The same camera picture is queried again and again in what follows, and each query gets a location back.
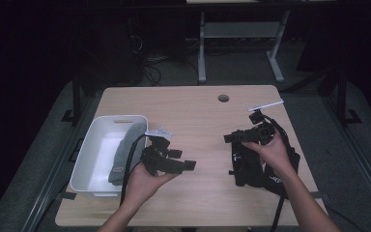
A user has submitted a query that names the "black glove with small logo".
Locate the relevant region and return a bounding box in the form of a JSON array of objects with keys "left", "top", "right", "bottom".
[{"left": 263, "top": 151, "right": 301, "bottom": 198}]

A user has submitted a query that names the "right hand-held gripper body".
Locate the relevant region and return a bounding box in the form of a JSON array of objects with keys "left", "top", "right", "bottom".
[{"left": 245, "top": 100, "right": 285, "bottom": 146}]

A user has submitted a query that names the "grey mitten with label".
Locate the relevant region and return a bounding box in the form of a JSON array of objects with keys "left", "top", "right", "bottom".
[{"left": 107, "top": 122, "right": 148, "bottom": 187}]

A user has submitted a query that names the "grey metal desk frame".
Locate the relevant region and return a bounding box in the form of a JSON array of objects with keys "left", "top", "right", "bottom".
[{"left": 186, "top": 0, "right": 336, "bottom": 84}]

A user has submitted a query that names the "black metal stand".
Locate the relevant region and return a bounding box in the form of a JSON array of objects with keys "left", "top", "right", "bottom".
[
  {"left": 61, "top": 72, "right": 85, "bottom": 126},
  {"left": 333, "top": 69, "right": 363, "bottom": 126}
]

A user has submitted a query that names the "black glove with white tag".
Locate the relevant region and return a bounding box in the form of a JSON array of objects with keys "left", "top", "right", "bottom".
[{"left": 228, "top": 140, "right": 267, "bottom": 189}]

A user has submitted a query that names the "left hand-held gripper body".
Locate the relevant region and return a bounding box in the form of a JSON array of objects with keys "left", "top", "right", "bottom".
[{"left": 140, "top": 127, "right": 175, "bottom": 177}]

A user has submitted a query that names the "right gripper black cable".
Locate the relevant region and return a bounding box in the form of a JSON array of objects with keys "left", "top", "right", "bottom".
[{"left": 263, "top": 116, "right": 297, "bottom": 232}]

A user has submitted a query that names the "grey metal floor rail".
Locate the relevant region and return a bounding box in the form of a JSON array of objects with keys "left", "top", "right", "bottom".
[
  {"left": 20, "top": 95, "right": 96, "bottom": 232},
  {"left": 322, "top": 95, "right": 371, "bottom": 216}
]

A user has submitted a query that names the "person's left hand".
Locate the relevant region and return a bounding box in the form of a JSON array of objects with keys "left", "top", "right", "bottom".
[{"left": 122, "top": 160, "right": 180, "bottom": 211}]

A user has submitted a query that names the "tangle of floor cables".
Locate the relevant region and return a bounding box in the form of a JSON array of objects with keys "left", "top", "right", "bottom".
[{"left": 127, "top": 32, "right": 202, "bottom": 87}]

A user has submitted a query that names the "white plastic bin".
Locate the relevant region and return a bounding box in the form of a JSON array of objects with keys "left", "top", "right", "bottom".
[{"left": 70, "top": 114, "right": 149, "bottom": 198}]

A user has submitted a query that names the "person's right hand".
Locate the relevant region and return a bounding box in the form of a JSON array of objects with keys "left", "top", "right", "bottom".
[{"left": 242, "top": 130, "right": 297, "bottom": 182}]

